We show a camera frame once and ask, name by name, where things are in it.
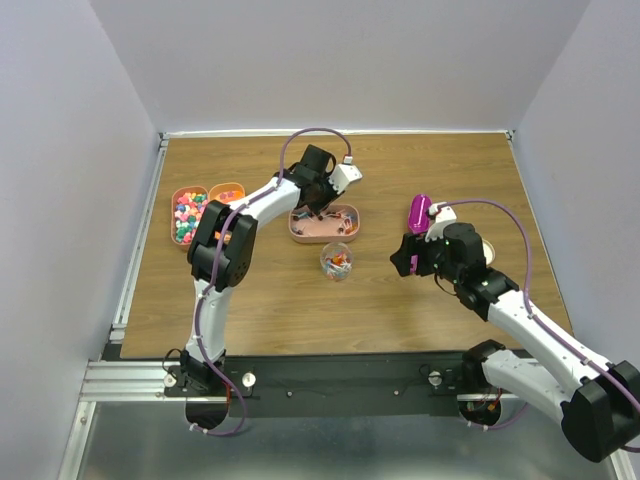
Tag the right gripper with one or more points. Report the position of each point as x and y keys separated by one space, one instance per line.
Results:
x=413 y=244

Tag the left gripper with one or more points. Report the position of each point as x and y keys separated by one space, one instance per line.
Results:
x=318 y=209

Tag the pink tray of lollipops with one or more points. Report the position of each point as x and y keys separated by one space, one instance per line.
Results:
x=337 y=223

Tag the magenta plastic scoop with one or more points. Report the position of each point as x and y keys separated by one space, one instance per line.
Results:
x=418 y=218

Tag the white round lid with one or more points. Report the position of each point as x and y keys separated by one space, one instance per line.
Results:
x=489 y=252

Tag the clear plastic cup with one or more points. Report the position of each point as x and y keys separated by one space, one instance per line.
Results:
x=336 y=260

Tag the orange tray of star candies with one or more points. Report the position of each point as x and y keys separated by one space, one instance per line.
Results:
x=226 y=192

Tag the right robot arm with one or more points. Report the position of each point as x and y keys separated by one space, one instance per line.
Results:
x=595 y=402

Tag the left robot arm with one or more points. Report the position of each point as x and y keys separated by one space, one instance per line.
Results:
x=221 y=252

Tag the pink tray of wrapped candies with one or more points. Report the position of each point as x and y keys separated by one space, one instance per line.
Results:
x=187 y=207

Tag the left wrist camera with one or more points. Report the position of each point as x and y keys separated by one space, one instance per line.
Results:
x=344 y=175

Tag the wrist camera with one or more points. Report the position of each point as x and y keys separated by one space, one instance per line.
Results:
x=344 y=175
x=440 y=215

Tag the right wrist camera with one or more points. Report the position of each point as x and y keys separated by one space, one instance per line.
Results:
x=440 y=215

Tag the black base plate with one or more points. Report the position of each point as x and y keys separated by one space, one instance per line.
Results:
x=387 y=384

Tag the aluminium frame rail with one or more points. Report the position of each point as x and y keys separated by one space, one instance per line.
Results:
x=317 y=417

